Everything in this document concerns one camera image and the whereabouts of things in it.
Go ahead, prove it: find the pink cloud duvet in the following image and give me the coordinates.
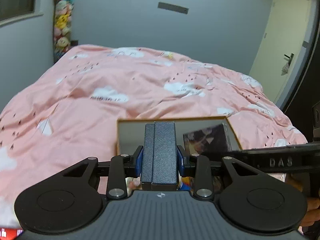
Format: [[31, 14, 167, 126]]
[[1, 45, 306, 228]]

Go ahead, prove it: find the navy textured case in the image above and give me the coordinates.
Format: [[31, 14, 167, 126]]
[[140, 121, 178, 191]]

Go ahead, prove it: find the dark photo card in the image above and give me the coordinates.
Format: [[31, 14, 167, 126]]
[[183, 124, 232, 155]]

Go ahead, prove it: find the person's right hand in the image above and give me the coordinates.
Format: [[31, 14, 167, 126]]
[[300, 198, 320, 227]]

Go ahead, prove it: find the grey wall plate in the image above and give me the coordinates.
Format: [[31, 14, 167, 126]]
[[157, 2, 189, 15]]

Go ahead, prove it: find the window with grey frame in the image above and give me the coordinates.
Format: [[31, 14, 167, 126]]
[[1, 0, 43, 27]]

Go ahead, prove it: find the black door handle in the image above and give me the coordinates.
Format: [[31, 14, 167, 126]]
[[281, 53, 295, 76]]

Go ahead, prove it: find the orange cardboard box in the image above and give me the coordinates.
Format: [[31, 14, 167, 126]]
[[115, 115, 244, 157]]

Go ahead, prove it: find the blue picture book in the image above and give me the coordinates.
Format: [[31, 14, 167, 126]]
[[177, 176, 194, 192]]

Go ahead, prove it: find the hanging plush toy organizer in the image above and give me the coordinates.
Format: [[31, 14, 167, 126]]
[[53, 0, 74, 62]]

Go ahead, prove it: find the cream door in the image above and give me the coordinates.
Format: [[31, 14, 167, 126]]
[[249, 0, 312, 102]]

